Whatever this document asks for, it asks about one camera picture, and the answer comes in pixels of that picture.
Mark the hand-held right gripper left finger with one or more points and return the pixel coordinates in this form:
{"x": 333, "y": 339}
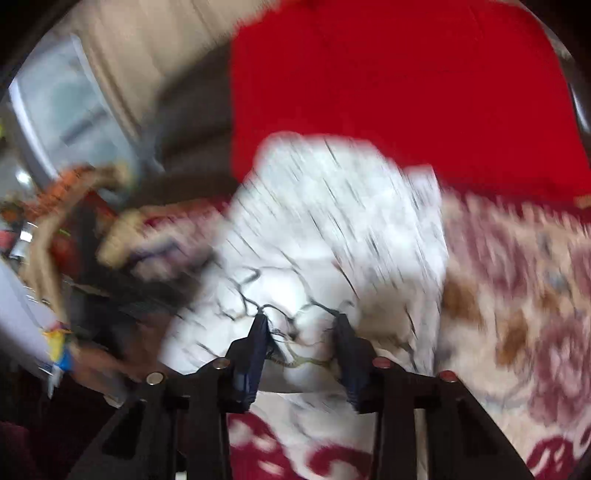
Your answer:
{"x": 251, "y": 364}

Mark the red cushion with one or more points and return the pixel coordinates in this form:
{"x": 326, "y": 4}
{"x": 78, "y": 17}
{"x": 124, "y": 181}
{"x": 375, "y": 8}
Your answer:
{"x": 392, "y": 83}

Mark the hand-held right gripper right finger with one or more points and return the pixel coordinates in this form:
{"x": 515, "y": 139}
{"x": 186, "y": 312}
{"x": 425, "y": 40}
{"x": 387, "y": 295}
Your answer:
{"x": 352, "y": 367}

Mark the white printed shirt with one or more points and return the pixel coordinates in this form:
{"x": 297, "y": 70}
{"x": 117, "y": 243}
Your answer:
{"x": 323, "y": 221}

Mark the floral blanket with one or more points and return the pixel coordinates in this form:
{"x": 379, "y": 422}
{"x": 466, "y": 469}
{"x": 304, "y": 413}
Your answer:
{"x": 508, "y": 277}

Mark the brown leather sofa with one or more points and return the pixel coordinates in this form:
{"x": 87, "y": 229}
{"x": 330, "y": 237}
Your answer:
{"x": 194, "y": 120}

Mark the beige curtain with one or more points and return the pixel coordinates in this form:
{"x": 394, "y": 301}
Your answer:
{"x": 138, "y": 46}

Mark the window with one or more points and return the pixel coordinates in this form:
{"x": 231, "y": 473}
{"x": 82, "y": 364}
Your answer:
{"x": 69, "y": 106}

